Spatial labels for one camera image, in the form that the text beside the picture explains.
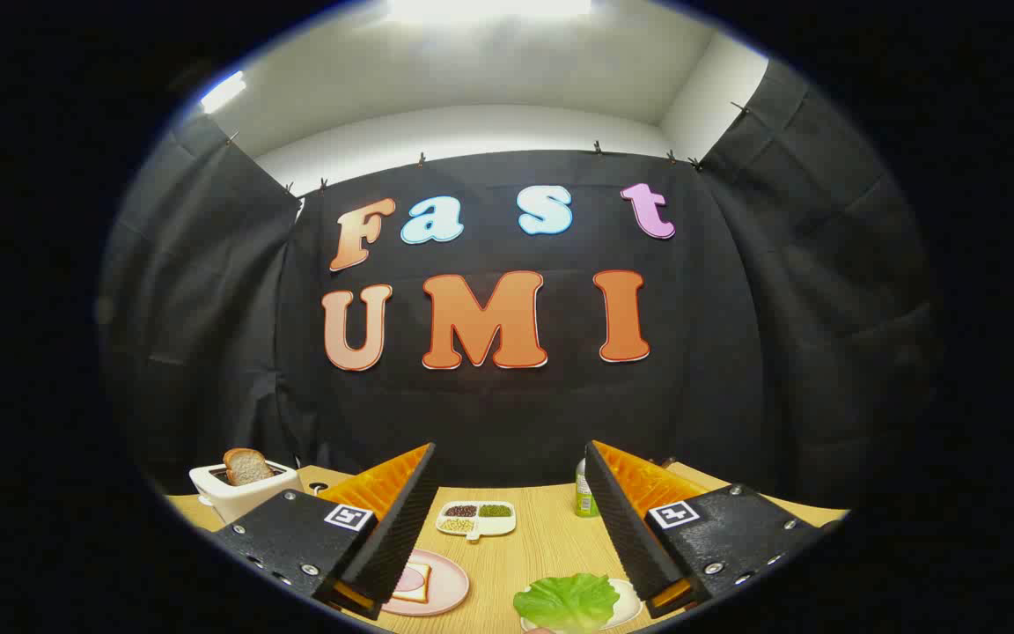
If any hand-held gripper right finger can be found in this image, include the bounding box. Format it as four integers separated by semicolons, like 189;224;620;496
584;440;842;619

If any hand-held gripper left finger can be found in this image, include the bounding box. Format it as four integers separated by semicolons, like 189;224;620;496
210;442;438;621

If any green lettuce leaf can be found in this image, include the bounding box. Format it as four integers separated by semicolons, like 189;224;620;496
513;573;621;634

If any thick brown crust bread slice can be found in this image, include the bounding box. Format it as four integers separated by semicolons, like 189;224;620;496
223;447;276;487

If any green label metal bottle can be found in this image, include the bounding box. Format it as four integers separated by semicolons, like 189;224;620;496
574;457;600;518

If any square white bread slice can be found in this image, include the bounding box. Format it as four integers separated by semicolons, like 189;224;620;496
391;564;433;605

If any white plate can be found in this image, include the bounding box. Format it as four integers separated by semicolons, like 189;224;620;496
520;578;644;633

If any pink plate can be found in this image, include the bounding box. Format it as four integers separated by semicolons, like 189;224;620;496
381;548;471;617

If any white divided dish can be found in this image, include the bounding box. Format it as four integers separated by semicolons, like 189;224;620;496
436;500;518;542

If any black backdrop cloth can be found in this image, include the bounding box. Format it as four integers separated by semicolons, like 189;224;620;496
98;57;944;520

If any white toaster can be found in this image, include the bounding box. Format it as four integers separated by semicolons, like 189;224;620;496
188;460;304;526

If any small ceiling light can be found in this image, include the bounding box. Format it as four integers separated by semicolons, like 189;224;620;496
199;70;248;115

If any large ceiling light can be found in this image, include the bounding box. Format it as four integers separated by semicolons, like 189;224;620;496
384;0;596;23

